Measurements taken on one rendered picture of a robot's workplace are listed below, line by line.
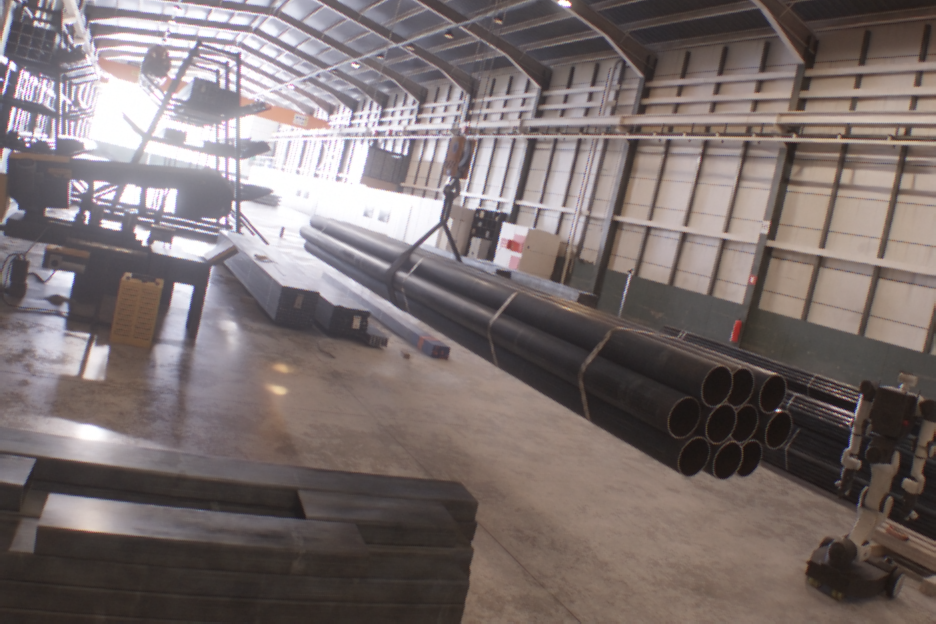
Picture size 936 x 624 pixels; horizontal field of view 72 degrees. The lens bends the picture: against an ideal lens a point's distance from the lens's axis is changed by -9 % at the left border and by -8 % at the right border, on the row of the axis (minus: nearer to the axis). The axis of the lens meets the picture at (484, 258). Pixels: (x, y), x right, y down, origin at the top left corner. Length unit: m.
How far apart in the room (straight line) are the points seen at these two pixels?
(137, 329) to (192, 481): 3.78
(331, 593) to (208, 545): 0.48
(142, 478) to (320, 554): 0.81
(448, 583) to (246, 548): 0.78
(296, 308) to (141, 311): 2.67
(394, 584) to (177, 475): 0.96
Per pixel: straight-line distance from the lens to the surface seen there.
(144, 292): 6.61
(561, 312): 3.34
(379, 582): 2.74
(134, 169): 8.56
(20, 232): 8.66
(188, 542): 2.54
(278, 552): 2.59
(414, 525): 2.98
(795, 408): 8.15
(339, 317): 8.82
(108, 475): 3.02
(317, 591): 2.70
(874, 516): 5.32
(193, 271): 7.25
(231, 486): 3.04
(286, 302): 8.75
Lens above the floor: 1.71
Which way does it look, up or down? 2 degrees down
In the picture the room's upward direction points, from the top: 14 degrees clockwise
